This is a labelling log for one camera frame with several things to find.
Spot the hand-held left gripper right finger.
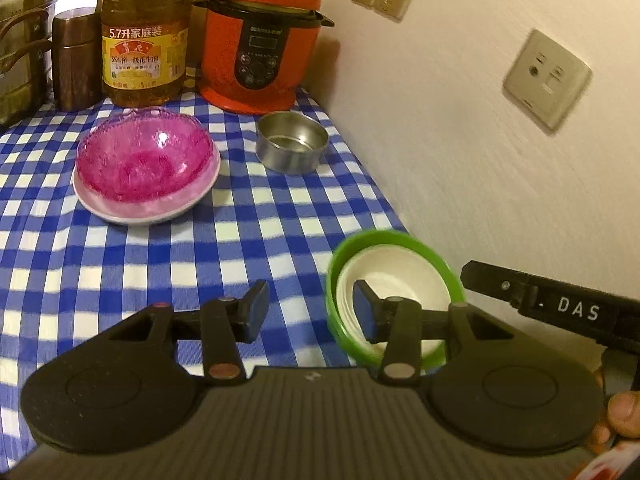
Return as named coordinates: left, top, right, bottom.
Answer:
left=351, top=280, right=511, bottom=380

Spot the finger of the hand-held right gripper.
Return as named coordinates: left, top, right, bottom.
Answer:
left=460, top=260, right=538, bottom=317

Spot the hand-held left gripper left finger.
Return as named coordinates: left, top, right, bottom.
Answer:
left=107, top=279, right=271, bottom=387

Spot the green plastic bowl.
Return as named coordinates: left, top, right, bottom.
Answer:
left=326, top=229, right=468, bottom=372

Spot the white bowl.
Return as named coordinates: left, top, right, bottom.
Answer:
left=336, top=244, right=453, bottom=358

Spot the stainless steel bowl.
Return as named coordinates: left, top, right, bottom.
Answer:
left=256, top=112, right=330, bottom=176

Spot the purple glass plate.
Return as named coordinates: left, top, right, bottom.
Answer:
left=76, top=106, right=214, bottom=201

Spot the white ceramic plate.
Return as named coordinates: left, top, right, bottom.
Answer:
left=72, top=157, right=222, bottom=226

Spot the person's right hand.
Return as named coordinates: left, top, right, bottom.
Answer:
left=585, top=391, right=640, bottom=456

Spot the blue white checkered tablecloth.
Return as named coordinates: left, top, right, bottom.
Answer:
left=0, top=87, right=416, bottom=461

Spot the red electric pressure cooker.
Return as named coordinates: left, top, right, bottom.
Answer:
left=192, top=0, right=336, bottom=115

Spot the cooking oil bottle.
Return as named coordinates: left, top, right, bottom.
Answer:
left=100, top=0, right=197, bottom=109

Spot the copper metal canister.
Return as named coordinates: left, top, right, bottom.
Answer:
left=51, top=6, right=104, bottom=112

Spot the stainless steel steamer pot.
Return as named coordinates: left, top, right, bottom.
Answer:
left=0, top=0, right=60, bottom=128

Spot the large wall socket panel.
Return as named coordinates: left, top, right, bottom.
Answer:
left=502, top=29, right=594, bottom=134

